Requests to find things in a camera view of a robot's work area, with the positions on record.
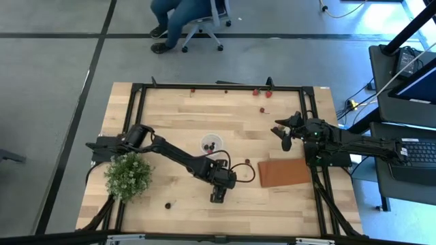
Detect black desk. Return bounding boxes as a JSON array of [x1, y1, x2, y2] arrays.
[[369, 44, 436, 129], [369, 121, 436, 207]]

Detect white bowl with strawberries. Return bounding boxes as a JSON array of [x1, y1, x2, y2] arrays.
[[200, 133, 224, 157]]

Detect cream floor cable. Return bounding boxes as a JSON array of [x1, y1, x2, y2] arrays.
[[319, 0, 369, 20]]

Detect black metal bar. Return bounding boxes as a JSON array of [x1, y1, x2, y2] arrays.
[[0, 230, 436, 245]]

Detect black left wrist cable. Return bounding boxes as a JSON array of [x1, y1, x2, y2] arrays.
[[213, 149, 256, 184]]

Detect black computer monitor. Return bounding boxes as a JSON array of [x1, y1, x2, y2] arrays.
[[388, 57, 436, 105]]

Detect green potted plant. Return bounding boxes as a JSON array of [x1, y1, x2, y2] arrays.
[[104, 151, 154, 204]]

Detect silver bracket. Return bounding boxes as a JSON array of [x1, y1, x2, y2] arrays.
[[107, 233, 146, 245], [295, 237, 337, 245]]

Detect black keyboard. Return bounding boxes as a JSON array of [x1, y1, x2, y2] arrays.
[[388, 137, 436, 186]]

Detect black metal table frame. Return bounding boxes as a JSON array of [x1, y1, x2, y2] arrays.
[[76, 76, 364, 239]]

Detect black power adapter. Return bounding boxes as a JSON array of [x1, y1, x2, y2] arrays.
[[394, 47, 419, 78]]

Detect person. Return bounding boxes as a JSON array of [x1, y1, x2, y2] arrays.
[[149, 0, 214, 54]]

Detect black floor cable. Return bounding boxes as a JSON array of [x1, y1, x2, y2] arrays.
[[335, 77, 379, 127]]

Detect grey white office chair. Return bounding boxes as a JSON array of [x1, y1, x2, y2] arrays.
[[180, 0, 233, 54]]

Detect white diagonal cable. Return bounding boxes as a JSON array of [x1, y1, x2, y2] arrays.
[[373, 42, 436, 99]]

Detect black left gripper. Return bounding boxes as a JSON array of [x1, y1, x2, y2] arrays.
[[210, 166, 238, 204]]

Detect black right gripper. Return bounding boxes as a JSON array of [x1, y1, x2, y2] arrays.
[[271, 111, 333, 152]]

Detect black diagonal pole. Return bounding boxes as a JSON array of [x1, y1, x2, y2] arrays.
[[380, 0, 436, 57]]

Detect dark furniture leg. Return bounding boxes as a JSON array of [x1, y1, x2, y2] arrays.
[[0, 148, 27, 164]]

